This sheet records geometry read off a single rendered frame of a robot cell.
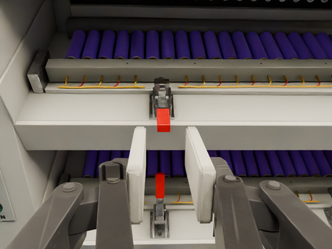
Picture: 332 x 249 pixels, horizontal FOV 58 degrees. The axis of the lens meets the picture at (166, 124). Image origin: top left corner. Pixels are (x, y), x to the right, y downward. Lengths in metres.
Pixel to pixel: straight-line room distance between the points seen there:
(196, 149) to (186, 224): 0.30
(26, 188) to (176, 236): 0.21
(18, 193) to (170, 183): 0.21
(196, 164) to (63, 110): 0.23
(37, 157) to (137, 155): 0.28
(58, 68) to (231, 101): 0.21
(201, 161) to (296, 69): 0.27
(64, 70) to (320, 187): 0.41
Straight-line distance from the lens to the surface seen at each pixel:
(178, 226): 0.46
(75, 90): 0.37
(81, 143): 0.36
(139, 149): 0.17
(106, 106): 0.35
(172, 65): 0.37
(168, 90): 0.33
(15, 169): 0.39
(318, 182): 0.53
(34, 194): 0.42
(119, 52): 0.40
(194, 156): 0.16
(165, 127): 0.26
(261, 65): 0.39
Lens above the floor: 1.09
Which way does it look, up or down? 29 degrees down
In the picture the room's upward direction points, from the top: 1 degrees clockwise
